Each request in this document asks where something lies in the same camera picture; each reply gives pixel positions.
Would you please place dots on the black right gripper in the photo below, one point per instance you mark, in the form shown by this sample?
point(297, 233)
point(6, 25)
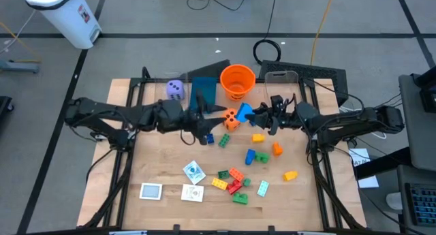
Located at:
point(286, 117)

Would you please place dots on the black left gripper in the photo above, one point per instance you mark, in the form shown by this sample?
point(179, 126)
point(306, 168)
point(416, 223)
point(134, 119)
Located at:
point(173, 116)

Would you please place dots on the blue heart-shaped block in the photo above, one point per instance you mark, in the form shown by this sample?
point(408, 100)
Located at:
point(244, 111)

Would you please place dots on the yellow toy block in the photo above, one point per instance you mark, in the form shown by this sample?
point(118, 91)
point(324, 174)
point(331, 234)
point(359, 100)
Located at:
point(258, 138)

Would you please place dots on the orange foam die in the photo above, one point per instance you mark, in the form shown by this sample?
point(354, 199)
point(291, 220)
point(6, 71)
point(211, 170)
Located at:
point(232, 123)

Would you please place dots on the orange toy block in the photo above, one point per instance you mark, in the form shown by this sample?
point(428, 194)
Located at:
point(277, 150)

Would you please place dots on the purple foam die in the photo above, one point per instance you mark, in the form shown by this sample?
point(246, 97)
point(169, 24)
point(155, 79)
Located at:
point(175, 90)

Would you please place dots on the green toy block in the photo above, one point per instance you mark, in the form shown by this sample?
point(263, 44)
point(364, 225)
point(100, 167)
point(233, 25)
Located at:
point(263, 157)

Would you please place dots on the card deck blue print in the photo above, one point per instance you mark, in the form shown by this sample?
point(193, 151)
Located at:
point(194, 172)

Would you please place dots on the card deck brown print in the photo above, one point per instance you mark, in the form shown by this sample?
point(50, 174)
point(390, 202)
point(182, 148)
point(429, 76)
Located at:
point(192, 193)

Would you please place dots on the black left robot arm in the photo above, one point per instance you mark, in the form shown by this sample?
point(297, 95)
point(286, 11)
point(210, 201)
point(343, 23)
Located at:
point(102, 110)

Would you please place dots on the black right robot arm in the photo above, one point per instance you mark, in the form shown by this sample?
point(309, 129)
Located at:
point(357, 119)

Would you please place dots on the small dark blue brick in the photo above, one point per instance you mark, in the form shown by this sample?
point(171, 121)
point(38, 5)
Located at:
point(210, 138)

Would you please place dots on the green eight-stud brick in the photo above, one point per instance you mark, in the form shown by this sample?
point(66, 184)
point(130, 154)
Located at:
point(224, 140)

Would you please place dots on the teal plastic bin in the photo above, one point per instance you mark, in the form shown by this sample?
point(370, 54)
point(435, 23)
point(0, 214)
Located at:
point(204, 86)

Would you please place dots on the clear plastic bin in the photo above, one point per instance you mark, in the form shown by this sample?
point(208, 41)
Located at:
point(281, 83)
point(160, 92)

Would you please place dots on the orange pumpkin bucket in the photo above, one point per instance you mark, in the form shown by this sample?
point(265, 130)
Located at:
point(237, 79)

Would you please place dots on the black wedge panel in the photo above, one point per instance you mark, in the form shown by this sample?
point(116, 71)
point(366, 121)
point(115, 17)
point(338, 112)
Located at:
point(214, 69)

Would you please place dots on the dark green small brick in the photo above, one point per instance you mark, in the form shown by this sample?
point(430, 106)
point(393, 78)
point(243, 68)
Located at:
point(223, 174)

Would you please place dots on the orange eight-stud brick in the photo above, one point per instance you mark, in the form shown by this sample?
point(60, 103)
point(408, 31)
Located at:
point(236, 174)

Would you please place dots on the yellow-orange wedge block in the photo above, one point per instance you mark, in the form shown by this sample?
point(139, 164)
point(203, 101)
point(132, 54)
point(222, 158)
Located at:
point(290, 175)

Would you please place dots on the yellow eight-stud brick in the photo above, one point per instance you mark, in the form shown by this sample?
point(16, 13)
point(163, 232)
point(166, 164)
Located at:
point(219, 183)

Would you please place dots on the small green cube block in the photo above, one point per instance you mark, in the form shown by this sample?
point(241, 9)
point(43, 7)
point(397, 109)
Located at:
point(247, 182)

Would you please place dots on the mint eight-stud brick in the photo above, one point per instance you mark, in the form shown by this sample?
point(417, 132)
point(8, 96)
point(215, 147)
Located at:
point(263, 188)

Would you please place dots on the red toy block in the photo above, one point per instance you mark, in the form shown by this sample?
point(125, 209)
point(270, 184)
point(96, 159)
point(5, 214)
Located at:
point(234, 187)

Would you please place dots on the green plastic bin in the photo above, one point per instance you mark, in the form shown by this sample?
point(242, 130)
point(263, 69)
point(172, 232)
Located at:
point(240, 198)

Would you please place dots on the white paper sheet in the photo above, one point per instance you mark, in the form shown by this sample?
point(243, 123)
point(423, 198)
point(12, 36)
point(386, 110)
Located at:
point(369, 182)

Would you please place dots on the grey computer mouse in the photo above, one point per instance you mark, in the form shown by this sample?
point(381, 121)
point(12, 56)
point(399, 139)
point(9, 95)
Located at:
point(394, 201)

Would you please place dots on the grey side desk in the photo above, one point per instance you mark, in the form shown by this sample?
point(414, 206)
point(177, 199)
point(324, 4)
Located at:
point(419, 143)

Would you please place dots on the black desk device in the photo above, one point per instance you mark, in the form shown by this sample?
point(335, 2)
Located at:
point(427, 95)

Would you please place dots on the white trash bin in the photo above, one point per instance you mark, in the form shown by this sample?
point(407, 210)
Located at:
point(68, 17)

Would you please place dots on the backlit computer keyboard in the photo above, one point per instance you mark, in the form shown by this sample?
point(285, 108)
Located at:
point(422, 204)

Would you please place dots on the grey floor stand base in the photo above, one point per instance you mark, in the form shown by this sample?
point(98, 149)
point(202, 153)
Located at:
point(20, 66)

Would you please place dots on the black floor object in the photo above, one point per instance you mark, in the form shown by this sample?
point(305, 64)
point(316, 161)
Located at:
point(4, 105)

